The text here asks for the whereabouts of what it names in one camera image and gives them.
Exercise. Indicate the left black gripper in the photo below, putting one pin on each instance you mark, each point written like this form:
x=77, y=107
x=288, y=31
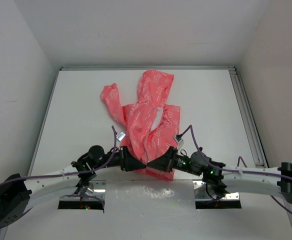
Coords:
x=127, y=162

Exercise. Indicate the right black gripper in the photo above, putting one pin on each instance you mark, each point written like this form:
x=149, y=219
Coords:
x=166, y=162

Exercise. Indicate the pink patterned jacket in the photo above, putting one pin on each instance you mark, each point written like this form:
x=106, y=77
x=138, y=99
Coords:
x=150, y=122

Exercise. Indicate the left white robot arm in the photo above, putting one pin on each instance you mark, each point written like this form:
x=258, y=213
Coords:
x=18, y=195

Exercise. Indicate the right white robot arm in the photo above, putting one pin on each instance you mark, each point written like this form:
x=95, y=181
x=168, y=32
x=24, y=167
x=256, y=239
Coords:
x=225, y=179

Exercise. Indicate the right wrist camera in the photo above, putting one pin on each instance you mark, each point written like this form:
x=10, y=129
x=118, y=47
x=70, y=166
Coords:
x=179, y=140

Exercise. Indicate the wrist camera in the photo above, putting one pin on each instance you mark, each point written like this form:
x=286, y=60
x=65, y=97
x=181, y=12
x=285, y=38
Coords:
x=120, y=136
x=179, y=140

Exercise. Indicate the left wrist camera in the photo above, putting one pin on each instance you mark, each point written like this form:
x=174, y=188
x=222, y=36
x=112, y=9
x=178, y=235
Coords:
x=120, y=136

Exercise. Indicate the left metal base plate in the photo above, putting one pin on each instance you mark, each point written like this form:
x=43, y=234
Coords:
x=95, y=191

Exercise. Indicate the metal base plate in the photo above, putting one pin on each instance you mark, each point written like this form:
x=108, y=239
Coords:
x=203, y=192
x=95, y=191

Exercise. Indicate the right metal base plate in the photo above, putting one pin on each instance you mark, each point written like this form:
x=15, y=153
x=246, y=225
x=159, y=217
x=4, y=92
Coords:
x=203, y=192

